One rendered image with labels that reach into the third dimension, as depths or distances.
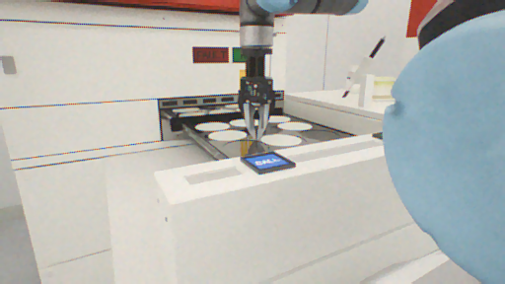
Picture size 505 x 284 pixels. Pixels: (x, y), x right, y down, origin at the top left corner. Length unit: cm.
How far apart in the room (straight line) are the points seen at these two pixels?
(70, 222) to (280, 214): 74
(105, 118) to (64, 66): 16
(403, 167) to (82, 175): 87
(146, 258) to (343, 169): 31
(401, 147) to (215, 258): 25
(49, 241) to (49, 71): 47
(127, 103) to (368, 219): 69
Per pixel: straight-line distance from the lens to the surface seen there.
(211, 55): 95
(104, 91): 90
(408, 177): 17
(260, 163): 38
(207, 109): 94
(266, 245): 39
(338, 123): 87
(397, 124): 17
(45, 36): 90
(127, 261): 48
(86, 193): 97
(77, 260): 108
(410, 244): 63
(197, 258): 35
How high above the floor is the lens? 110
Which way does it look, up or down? 16 degrees down
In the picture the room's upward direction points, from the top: straight up
